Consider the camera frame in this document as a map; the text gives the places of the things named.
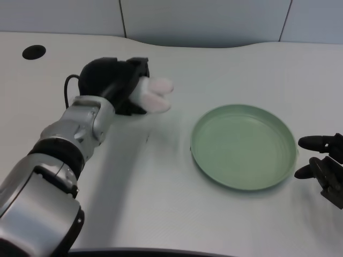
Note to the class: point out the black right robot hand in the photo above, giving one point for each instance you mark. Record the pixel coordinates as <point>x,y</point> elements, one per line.
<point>324,163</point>

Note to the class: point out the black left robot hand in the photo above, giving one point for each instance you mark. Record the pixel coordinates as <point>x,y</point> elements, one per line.
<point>115,80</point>

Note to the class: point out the white plush rabbit doll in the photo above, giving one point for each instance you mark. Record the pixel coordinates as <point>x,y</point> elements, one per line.
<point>155,92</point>

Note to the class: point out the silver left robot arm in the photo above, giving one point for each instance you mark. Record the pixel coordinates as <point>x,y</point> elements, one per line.
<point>53,160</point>

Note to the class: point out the green round plate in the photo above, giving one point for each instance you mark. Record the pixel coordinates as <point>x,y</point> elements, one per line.
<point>242,147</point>

